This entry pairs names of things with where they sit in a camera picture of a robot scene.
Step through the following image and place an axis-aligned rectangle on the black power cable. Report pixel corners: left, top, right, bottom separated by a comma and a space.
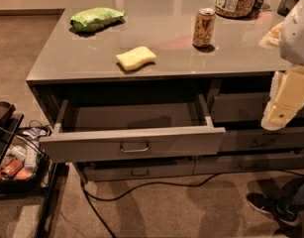
79, 173, 225, 238

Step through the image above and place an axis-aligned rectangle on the orange object on cart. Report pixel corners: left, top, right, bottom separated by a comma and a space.
0, 160, 23, 180

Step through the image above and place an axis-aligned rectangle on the grey drawer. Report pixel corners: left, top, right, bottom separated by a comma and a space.
83, 159, 195, 181
211, 92, 269, 123
42, 94, 225, 163
193, 152, 304, 175
220, 127, 304, 152

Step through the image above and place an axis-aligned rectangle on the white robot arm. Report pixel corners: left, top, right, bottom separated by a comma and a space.
261, 0, 304, 131

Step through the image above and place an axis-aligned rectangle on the black sneaker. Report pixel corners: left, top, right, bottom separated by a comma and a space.
247, 192, 300, 227

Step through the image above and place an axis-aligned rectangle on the grey drawer cabinet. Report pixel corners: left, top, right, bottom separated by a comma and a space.
27, 0, 304, 181

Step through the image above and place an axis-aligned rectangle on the gold drink can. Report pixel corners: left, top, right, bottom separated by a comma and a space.
192, 8, 216, 48

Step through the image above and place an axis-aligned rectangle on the black cart with clutter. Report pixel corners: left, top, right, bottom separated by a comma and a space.
0, 101, 61, 238

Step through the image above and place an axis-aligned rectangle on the green chip bag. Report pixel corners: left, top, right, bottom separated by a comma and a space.
69, 7, 125, 33

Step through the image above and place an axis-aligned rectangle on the yellow sponge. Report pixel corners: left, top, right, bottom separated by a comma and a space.
116, 47, 156, 71

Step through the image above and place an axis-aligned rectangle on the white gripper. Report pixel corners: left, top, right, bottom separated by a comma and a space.
261, 65, 304, 131

